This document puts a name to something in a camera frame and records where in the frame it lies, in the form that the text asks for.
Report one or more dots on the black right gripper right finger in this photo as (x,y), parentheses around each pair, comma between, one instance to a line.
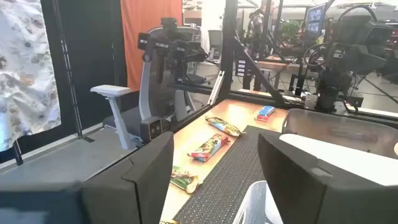
(311,199)

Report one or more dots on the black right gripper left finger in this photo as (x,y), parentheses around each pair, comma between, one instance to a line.
(136,186)

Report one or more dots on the purple Chewy granola bar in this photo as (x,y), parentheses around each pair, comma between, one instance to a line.
(184,180)

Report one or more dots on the blue granola bar red end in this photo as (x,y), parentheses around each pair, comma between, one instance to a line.
(265,113)

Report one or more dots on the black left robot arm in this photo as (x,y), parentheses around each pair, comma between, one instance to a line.
(351,56)

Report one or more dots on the clear plastic bin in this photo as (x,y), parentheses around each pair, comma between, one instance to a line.
(252,205)

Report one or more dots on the dark grey woven mat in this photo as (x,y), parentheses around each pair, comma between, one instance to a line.
(224,186)

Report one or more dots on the grey white office chair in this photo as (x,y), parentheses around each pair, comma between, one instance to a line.
(112,90)

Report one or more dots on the wooden desk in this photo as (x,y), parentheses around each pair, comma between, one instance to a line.
(273,65)

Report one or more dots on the black jointed robot device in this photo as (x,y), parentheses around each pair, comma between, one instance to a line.
(174,49)

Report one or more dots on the black metal stand pole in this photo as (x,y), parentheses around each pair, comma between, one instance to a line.
(67,62)

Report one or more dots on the black curtain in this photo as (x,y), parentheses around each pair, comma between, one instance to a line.
(93,46)

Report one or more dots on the white patterned cloth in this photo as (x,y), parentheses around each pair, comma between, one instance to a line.
(25,77)

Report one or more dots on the orange curtain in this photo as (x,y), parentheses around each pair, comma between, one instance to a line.
(133,18)

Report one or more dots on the green potted plant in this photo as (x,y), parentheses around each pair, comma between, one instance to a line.
(289,29)

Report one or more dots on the person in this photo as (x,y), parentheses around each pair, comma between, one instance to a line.
(255,28)

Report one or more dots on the black computer monitor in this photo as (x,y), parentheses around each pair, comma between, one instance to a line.
(315,18)

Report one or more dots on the black stereo camera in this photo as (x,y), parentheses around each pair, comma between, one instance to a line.
(152,128)

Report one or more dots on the silver metal bracket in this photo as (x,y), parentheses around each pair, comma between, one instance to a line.
(216,88)

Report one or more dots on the black aluminium table frame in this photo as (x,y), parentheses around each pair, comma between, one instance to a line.
(228,46)

